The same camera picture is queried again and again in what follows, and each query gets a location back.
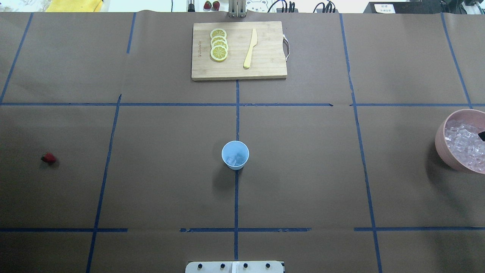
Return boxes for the blue tape grid lines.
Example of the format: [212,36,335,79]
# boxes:
[1,11,484,273]

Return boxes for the aluminium frame post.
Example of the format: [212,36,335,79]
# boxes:
[228,0,247,18]

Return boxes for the lemon slices row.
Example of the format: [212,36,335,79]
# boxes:
[210,28,229,62]

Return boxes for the spare strawberries on tray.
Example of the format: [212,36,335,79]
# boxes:
[203,0,220,11]

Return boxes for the blue plastic cup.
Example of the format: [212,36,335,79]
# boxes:
[221,141,250,171]

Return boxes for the red strawberry on table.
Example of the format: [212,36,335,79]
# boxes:
[41,152,57,165]

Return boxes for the black power strip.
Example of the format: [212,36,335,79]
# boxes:
[363,2,402,14]

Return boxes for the wooden cutting board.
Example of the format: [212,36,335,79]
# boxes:
[192,21,288,81]

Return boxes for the pink bowl of ice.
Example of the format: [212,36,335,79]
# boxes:
[435,109,485,174]

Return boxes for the yellow cloth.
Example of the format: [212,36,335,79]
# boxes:
[46,0,104,13]

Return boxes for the white pole with base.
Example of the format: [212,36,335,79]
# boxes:
[185,260,285,273]

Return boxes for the yellow plastic knife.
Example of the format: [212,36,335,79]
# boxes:
[243,28,258,69]

